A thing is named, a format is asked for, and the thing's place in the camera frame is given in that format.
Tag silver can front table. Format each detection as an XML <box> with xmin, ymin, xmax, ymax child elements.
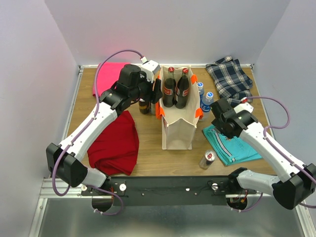
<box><xmin>199</xmin><ymin>150</ymin><xmax>217</xmax><ymax>169</ymax></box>

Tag teal folded shorts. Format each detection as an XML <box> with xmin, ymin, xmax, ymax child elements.
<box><xmin>202</xmin><ymin>125</ymin><xmax>262</xmax><ymax>166</ymax></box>

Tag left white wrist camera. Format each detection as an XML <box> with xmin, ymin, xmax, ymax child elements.
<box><xmin>140</xmin><ymin>56</ymin><xmax>160</xmax><ymax>83</ymax></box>

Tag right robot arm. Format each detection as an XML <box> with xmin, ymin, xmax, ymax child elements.
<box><xmin>210</xmin><ymin>97</ymin><xmax>316</xmax><ymax>210</ymax></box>

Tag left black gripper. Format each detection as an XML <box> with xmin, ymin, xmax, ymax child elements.
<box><xmin>129</xmin><ymin>71</ymin><xmax>164</xmax><ymax>104</ymax></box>

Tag black can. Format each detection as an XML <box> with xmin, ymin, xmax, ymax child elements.
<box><xmin>138</xmin><ymin>98</ymin><xmax>150</xmax><ymax>114</ymax></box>

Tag beige canvas tote bag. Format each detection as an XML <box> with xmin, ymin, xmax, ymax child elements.
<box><xmin>156</xmin><ymin>66</ymin><xmax>203</xmax><ymax>150</ymax></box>

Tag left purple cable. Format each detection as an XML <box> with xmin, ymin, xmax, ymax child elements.
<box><xmin>52</xmin><ymin>49</ymin><xmax>145</xmax><ymax>197</ymax></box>

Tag aluminium frame rail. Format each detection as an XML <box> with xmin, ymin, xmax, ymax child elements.
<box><xmin>39</xmin><ymin>175</ymin><xmax>307</xmax><ymax>198</ymax></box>

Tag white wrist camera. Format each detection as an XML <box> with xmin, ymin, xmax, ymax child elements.
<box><xmin>234</xmin><ymin>97</ymin><xmax>254</xmax><ymax>113</ymax></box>
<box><xmin>140</xmin><ymin>56</ymin><xmax>160</xmax><ymax>83</ymax></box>

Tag silver can red tab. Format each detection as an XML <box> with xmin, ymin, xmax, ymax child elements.
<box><xmin>150</xmin><ymin>103</ymin><xmax>156</xmax><ymax>116</ymax></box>

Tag pink folded cloth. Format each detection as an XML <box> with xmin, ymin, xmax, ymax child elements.
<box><xmin>97</xmin><ymin>62</ymin><xmax>129</xmax><ymax>96</ymax></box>

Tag red folded cloth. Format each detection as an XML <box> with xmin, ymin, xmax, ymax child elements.
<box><xmin>87</xmin><ymin>111</ymin><xmax>139</xmax><ymax>176</ymax></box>

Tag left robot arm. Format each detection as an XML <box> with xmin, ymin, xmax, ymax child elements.
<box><xmin>46</xmin><ymin>60</ymin><xmax>162</xmax><ymax>195</ymax></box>

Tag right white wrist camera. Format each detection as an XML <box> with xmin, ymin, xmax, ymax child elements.
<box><xmin>234</xmin><ymin>97</ymin><xmax>254</xmax><ymax>113</ymax></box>

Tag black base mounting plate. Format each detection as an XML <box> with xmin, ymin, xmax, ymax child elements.
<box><xmin>81</xmin><ymin>175</ymin><xmax>257</xmax><ymax>207</ymax></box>

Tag clear water bottle blue label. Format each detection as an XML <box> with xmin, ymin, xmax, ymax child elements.
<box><xmin>199</xmin><ymin>92</ymin><xmax>214</xmax><ymax>121</ymax></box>

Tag plaid navy white shirt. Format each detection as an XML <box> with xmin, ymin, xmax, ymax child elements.
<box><xmin>206</xmin><ymin>56</ymin><xmax>253</xmax><ymax>107</ymax></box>

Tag cola glass bottle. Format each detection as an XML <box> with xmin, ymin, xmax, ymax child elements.
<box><xmin>162</xmin><ymin>67</ymin><xmax>176</xmax><ymax>108</ymax></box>

